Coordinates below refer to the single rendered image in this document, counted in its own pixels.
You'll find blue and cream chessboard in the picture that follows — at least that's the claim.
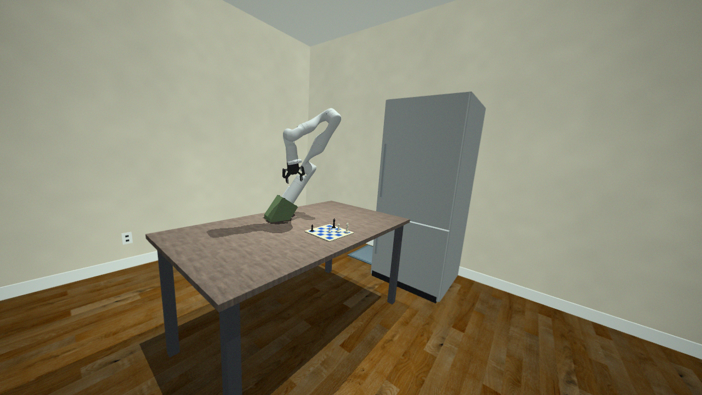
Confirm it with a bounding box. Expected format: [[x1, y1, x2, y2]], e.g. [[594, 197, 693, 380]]
[[304, 224, 354, 242]]

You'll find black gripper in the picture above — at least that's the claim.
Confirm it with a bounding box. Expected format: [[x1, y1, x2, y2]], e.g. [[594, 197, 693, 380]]
[[282, 163, 305, 184]]

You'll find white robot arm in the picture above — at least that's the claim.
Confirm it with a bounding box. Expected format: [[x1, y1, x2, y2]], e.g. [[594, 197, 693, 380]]
[[282, 108, 341, 204]]

